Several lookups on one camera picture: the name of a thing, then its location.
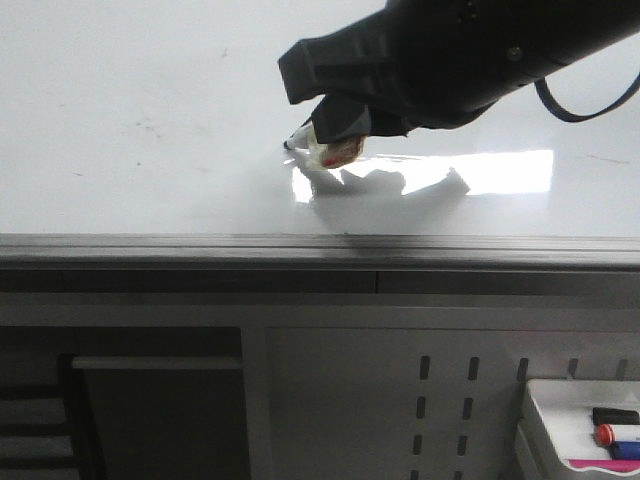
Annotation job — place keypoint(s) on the blue capped white marker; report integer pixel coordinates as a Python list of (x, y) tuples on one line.
[(625, 451)]

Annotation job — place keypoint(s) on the white whiteboard with grey frame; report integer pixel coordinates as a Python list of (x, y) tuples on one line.
[(142, 149)]

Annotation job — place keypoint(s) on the pink highlighter pen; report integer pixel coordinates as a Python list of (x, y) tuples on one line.
[(620, 466)]

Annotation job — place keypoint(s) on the black marker cap upper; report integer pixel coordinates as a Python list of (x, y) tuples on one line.
[(614, 416)]

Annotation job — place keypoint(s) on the grey metal table leg frame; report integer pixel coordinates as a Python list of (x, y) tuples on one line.
[(123, 403)]

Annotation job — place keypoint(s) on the white marker tray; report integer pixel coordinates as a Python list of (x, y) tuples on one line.
[(556, 425)]

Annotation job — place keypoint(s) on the white taped black whiteboard marker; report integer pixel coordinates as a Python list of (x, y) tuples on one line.
[(314, 155)]

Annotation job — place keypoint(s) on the white perforated metal panel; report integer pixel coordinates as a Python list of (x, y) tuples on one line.
[(421, 386)]

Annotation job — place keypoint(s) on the red capped white marker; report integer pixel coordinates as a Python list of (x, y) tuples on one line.
[(606, 435)]

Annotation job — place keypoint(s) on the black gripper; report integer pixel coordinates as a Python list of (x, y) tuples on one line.
[(442, 64)]

